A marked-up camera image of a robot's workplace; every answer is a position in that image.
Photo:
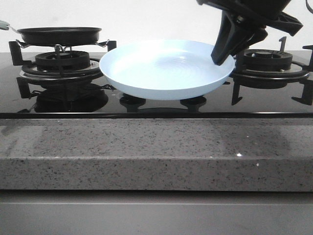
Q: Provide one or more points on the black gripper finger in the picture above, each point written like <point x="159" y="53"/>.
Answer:
<point x="233" y="30"/>
<point x="257" y="36"/>

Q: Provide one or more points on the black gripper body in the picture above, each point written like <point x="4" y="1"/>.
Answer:
<point x="265" y="12"/>

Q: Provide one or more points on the light blue plate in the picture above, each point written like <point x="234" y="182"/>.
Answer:
<point x="165" y="69"/>

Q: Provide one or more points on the black frying pan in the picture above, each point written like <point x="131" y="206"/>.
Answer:
<point x="65" y="36"/>

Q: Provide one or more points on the right black burner head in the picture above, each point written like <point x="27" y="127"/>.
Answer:
<point x="267" y="57"/>

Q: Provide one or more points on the black burner head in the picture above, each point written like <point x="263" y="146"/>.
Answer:
<point x="267" y="57"/>
<point x="68" y="61"/>

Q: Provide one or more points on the right black pan support grate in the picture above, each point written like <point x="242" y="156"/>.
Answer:
<point x="272" y="77"/>

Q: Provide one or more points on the black pan support grate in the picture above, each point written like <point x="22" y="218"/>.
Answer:
<point x="272" y="77"/>
<point x="60" y="80"/>

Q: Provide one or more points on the left black burner head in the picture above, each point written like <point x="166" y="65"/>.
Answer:
<point x="68" y="61"/>

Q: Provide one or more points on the black glass gas cooktop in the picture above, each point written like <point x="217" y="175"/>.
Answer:
<point x="96" y="100"/>

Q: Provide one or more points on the left black pan support grate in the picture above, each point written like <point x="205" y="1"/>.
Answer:
<point x="60" y="80"/>

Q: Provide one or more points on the grey cabinet front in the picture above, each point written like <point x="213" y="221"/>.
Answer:
<point x="155" y="213"/>

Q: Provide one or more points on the small wire pan support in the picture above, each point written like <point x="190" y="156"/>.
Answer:
<point x="63" y="48"/>

